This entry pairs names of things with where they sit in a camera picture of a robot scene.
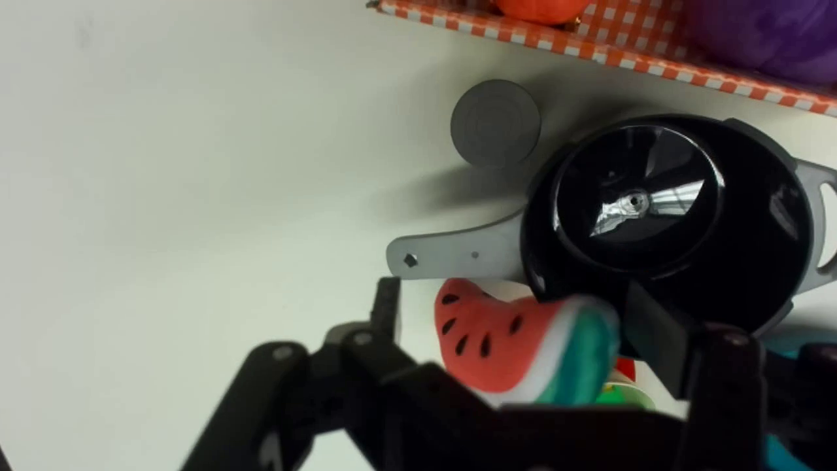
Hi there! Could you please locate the orange round plushie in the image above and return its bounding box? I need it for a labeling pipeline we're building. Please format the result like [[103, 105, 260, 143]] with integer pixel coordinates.
[[490, 0, 594, 27]]

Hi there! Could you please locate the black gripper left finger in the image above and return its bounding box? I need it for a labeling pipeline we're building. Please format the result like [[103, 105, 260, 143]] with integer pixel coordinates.
[[370, 276, 404, 351]]

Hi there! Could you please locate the grey flat disc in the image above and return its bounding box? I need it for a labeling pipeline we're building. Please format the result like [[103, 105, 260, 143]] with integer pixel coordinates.
[[448, 78, 543, 171]]

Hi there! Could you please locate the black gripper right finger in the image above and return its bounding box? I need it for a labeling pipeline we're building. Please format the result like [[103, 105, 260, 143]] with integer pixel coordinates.
[[619, 280, 702, 396]]

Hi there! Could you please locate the red checkered cardboard box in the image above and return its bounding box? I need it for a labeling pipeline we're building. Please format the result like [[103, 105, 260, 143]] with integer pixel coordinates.
[[363, 0, 837, 119]]

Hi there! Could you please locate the green and yellow toy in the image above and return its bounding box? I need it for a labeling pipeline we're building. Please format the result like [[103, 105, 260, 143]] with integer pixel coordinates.
[[596, 351, 665, 409]]

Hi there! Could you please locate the purple plushie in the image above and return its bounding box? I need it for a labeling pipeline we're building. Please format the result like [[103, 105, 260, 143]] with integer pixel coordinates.
[[682, 0, 837, 89]]

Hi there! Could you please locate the watermelon slice plushie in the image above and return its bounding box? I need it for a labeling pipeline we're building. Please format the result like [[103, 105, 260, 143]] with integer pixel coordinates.
[[431, 276, 622, 412]]

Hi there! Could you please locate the black pot with grey handle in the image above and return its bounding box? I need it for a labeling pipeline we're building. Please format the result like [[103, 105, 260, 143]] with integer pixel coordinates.
[[384, 112, 837, 339]]

